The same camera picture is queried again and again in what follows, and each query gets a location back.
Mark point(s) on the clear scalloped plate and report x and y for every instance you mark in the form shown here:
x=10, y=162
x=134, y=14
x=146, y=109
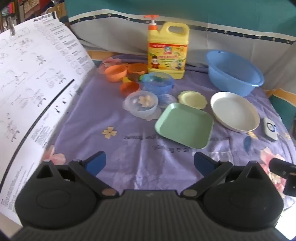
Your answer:
x=167, y=100

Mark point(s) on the purple floral bedsheet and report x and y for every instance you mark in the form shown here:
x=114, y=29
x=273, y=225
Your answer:
x=138, y=143

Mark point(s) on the small orange cup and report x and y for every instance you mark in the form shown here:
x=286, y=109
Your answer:
x=129, y=89

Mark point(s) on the white power bank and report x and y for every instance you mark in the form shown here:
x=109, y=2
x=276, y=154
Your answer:
x=270, y=128

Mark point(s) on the green square plate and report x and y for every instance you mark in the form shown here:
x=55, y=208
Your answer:
x=185, y=125

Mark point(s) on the teal white folded quilt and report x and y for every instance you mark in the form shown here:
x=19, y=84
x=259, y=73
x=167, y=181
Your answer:
x=208, y=14

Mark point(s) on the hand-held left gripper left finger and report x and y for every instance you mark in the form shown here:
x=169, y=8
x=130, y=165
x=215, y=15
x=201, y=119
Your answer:
x=96, y=162

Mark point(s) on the orange teal striped cloth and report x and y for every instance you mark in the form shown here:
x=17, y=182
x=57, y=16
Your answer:
x=281, y=99

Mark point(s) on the clear plastic bowl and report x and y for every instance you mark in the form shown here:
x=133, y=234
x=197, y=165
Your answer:
x=141, y=104

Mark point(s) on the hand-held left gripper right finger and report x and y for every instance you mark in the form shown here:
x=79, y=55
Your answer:
x=203, y=163

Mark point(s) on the white printed instruction sheet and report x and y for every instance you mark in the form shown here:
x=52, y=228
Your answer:
x=34, y=81

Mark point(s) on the yellow detergent pump bottle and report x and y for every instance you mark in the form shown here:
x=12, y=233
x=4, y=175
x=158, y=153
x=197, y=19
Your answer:
x=166, y=51

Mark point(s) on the blue plastic basin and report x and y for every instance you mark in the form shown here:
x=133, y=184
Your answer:
x=233, y=71

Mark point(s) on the blue translucent bowl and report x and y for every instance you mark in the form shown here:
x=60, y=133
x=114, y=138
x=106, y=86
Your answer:
x=157, y=85

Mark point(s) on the large orange bowl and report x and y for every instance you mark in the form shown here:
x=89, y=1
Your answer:
x=114, y=73

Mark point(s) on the yellow toy piece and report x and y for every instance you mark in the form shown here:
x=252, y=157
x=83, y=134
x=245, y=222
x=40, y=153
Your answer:
x=126, y=80

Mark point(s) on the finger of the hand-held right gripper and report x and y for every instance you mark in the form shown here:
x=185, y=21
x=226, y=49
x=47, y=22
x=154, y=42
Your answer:
x=291, y=185
x=279, y=165

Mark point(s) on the light green toy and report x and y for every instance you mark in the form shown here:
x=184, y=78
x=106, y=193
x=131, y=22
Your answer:
x=143, y=77

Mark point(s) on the white round plate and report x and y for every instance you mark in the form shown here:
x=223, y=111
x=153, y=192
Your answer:
x=233, y=111

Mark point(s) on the yellow scalloped plate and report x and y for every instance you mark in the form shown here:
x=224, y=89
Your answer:
x=192, y=99

